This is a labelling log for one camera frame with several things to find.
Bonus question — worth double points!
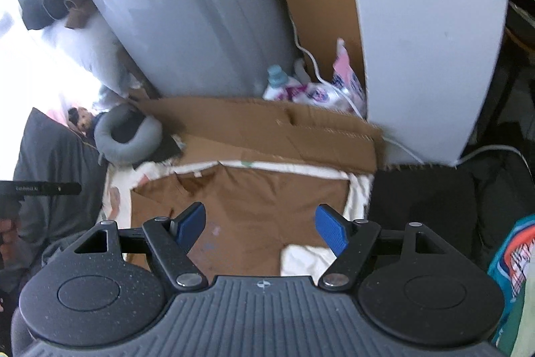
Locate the detergent bottle with blue cap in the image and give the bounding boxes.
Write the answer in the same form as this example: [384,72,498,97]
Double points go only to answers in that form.
[263,65,302,100]

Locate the person's left hand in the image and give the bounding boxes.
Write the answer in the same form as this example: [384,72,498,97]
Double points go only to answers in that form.
[0,215,19,270]

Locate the cream bear print blanket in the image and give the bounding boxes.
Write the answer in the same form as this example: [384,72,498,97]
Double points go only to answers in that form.
[102,158,375,278]

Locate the teal backpack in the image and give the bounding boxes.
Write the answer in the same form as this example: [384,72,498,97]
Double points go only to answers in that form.
[487,215,535,357]

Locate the white cable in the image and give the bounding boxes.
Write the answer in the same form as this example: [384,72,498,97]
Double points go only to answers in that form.
[290,18,523,169]

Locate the white pillow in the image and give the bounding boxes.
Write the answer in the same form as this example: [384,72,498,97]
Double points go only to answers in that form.
[42,12,138,98]

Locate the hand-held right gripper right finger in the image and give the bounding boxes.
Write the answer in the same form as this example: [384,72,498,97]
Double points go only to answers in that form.
[314,204,456,291]

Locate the pink refill pouch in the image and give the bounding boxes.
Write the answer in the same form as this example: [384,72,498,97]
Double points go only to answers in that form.
[332,38,366,111]

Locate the dark grey pillow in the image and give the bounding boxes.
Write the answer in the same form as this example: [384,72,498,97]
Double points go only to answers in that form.
[12,108,109,249]

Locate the brown t-shirt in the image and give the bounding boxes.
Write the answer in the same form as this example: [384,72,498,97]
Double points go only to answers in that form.
[125,164,352,278]

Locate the grey washing machine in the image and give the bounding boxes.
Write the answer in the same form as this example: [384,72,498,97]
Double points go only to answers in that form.
[81,0,302,98]

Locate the folded cardboard sheet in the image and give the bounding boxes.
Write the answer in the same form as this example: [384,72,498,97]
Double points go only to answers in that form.
[129,95,387,174]

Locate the grey neck pillow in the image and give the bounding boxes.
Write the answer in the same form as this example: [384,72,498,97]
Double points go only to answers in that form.
[94,105,164,164]

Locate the teddy bear toy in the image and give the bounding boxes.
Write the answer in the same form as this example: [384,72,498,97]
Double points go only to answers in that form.
[67,106,99,136]

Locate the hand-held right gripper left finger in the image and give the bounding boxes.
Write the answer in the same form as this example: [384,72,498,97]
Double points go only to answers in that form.
[73,201,209,291]

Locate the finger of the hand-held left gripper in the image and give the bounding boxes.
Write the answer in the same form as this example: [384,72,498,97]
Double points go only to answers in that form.
[50,182,82,196]

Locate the small black cloth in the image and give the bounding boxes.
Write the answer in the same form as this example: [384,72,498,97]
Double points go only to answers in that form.
[156,133,185,161]

